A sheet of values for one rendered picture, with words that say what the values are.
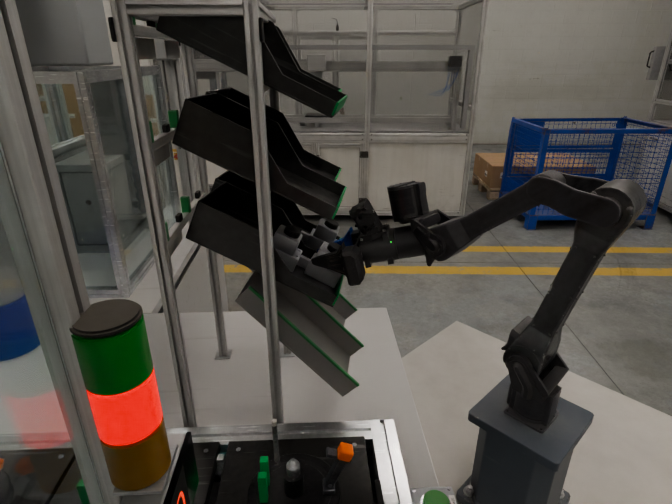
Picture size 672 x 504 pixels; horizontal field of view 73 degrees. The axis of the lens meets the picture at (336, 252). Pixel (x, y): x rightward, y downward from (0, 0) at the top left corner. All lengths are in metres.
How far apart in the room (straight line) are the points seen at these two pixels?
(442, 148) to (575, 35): 5.57
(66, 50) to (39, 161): 1.37
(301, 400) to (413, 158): 3.72
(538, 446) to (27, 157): 0.72
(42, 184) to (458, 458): 0.87
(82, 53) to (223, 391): 1.10
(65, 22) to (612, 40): 9.30
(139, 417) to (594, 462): 0.90
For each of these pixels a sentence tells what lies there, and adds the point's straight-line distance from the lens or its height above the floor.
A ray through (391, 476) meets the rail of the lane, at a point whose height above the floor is 0.95.
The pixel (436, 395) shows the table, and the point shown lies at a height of 0.86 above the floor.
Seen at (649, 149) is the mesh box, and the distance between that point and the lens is 5.20.
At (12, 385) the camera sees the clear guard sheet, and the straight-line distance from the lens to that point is 0.35.
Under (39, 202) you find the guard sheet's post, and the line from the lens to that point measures 0.35.
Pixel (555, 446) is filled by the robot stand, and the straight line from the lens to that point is 0.80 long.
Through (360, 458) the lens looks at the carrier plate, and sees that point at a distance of 0.84.
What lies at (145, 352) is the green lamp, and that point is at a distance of 0.39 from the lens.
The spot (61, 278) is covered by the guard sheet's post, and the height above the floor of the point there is 1.45.
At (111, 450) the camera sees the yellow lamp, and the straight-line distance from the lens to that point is 0.43.
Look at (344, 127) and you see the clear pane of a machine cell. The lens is 4.51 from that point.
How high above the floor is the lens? 1.59
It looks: 23 degrees down
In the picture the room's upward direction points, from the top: straight up
